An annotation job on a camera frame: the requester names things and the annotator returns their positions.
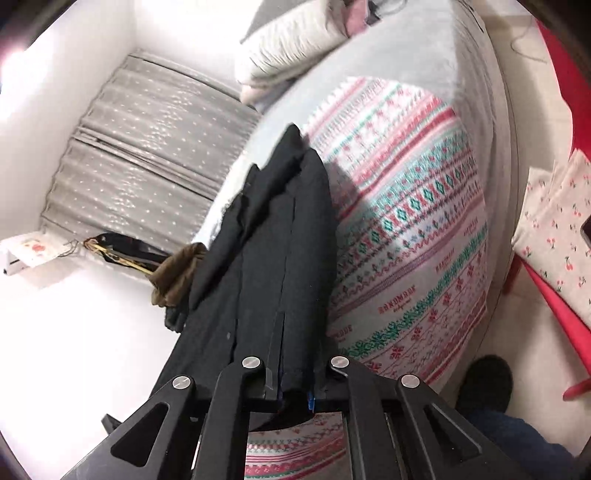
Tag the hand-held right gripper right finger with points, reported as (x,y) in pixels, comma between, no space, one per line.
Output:
(364,406)

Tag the dark hanging clothes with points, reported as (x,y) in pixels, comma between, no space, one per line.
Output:
(120,251)

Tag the cherry print cloth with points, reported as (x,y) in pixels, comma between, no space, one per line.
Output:
(554,230)

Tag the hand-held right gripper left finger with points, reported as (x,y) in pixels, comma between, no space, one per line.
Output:
(231,406)

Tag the grey bed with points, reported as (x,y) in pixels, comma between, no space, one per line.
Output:
(392,46)

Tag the person's black slipper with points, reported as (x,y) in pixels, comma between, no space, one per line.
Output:
(485,378)

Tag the dusty pink pillow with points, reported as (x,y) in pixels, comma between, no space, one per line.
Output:
(355,18)

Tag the patterned pink green blanket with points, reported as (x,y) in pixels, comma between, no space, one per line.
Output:
(415,230)

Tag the pale pink pillow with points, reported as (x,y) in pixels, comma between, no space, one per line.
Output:
(251,94)

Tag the person's leg in blue trousers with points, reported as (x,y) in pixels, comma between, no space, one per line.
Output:
(508,438)

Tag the black coat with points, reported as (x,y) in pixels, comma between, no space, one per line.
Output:
(268,258)

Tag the grey dotted curtain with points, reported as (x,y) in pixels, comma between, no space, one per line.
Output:
(138,138)

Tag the red plastic chair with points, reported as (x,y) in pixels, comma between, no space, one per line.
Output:
(568,69)

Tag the brown folded garment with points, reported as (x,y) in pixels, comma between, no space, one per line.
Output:
(178,277)

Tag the white floral printed box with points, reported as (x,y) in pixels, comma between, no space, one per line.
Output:
(23,251)

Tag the dark grey folded garment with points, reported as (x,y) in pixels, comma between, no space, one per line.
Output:
(175,318)

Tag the light grey folded duvet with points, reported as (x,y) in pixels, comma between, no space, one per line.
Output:
(286,50)

